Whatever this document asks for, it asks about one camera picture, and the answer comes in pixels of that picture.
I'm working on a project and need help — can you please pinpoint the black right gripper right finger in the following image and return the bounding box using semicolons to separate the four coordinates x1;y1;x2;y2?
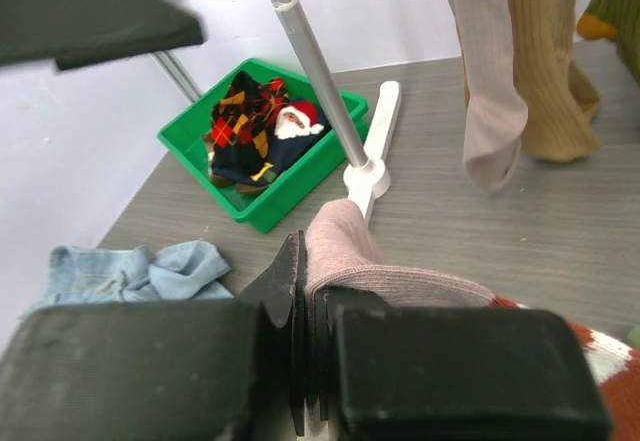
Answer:
314;288;613;440

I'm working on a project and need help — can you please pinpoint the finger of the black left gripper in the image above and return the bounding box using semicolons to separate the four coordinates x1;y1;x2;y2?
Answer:
1;0;206;71

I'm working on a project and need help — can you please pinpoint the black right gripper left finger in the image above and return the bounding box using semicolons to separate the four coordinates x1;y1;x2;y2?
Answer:
1;233;306;440

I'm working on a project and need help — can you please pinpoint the beige grey sock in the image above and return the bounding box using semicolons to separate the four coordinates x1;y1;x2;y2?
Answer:
448;0;528;192
303;198;640;441

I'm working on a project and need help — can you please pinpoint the black colourful argyle sock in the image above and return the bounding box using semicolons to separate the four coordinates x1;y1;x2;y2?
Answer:
211;70;290;170

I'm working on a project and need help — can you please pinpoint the brown striped sock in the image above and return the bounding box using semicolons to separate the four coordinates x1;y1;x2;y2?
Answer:
201;132;268;196

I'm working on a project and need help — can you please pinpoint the light blue denim shirt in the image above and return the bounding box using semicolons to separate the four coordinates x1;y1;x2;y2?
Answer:
21;240;233;319

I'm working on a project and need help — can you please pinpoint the green plastic tray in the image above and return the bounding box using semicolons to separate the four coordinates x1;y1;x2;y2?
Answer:
157;58;346;233

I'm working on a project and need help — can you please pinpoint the white metal drying rack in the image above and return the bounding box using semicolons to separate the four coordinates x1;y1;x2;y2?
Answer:
252;0;402;227

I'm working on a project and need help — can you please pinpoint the green crumpled garment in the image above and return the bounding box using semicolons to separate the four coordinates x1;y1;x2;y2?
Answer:
627;325;640;350

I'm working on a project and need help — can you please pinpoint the tan ribbed sock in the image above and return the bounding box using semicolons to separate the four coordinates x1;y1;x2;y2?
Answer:
508;0;600;162

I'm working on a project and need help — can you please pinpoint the olive yellow toe sock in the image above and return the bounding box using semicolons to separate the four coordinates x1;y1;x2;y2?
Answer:
576;0;639;83

